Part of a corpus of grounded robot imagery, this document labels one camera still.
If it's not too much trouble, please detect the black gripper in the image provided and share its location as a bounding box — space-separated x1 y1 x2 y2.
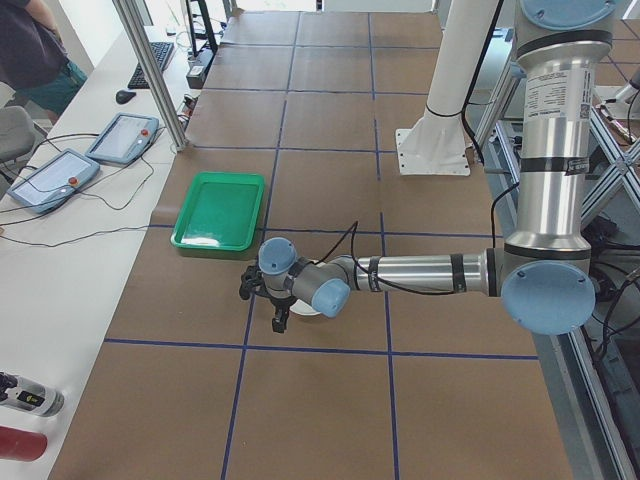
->
270 296 295 333

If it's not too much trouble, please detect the white round plate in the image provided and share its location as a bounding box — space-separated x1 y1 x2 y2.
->
290 299 319 316

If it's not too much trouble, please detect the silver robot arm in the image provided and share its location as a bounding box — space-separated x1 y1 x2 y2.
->
240 1 616 335

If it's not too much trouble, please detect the green plastic tray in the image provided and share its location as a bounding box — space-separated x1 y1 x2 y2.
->
171 172 265 252

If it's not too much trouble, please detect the far blue teach pendant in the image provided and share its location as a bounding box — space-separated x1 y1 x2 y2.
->
86 113 159 166

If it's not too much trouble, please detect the blue teach pendant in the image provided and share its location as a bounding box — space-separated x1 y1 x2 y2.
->
86 113 159 166
8 149 100 213

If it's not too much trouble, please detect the black power strip box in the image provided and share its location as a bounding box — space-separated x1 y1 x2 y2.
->
186 49 214 90

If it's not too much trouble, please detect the near blue teach pendant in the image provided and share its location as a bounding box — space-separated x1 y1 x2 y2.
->
8 149 100 213

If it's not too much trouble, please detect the black computer mouse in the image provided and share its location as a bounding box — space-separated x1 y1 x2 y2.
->
115 89 137 105

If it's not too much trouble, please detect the red bottle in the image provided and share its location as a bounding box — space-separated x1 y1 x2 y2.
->
0 426 48 462

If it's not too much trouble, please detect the black keyboard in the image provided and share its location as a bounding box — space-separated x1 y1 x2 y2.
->
127 41 176 90

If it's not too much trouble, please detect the grey office chair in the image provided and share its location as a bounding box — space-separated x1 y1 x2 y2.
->
1 83 36 163

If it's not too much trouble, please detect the person in dark shirt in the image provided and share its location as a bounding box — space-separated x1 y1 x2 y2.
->
1 0 87 124

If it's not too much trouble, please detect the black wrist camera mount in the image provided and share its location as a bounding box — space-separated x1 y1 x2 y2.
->
239 265 267 300

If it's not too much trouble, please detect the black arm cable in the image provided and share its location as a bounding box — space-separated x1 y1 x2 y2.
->
309 182 521 296

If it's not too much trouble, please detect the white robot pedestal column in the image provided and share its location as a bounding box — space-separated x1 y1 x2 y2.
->
396 0 502 176

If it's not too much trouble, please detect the aluminium frame post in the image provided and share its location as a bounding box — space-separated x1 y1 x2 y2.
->
113 0 188 152

